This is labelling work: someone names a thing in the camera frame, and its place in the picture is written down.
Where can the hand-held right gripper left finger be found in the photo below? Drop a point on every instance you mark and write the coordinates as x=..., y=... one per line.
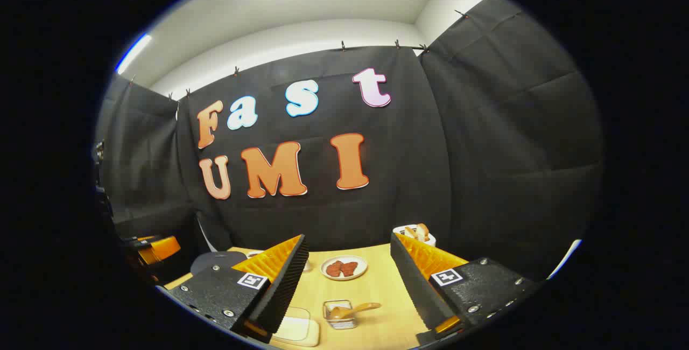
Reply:
x=285, y=285

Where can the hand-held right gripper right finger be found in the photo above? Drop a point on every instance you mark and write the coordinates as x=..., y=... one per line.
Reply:
x=414, y=285

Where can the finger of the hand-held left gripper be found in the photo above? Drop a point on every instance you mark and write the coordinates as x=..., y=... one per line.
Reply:
x=159, y=249

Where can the white rice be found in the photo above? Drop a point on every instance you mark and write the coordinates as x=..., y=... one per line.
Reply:
x=293, y=328

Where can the wooden spoon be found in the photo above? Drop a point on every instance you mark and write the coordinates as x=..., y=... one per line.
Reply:
x=366, y=307

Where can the dark rice cooker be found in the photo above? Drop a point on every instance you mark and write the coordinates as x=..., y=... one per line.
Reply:
x=215, y=261

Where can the white toaster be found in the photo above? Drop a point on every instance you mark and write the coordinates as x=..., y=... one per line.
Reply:
x=430, y=242

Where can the brown meat piece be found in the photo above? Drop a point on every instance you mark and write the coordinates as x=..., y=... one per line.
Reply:
x=334, y=268
x=349, y=268

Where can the clear plastic box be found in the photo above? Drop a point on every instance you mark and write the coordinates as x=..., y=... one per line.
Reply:
x=313, y=334

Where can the white round plate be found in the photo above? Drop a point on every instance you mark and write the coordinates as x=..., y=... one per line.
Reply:
x=344, y=277

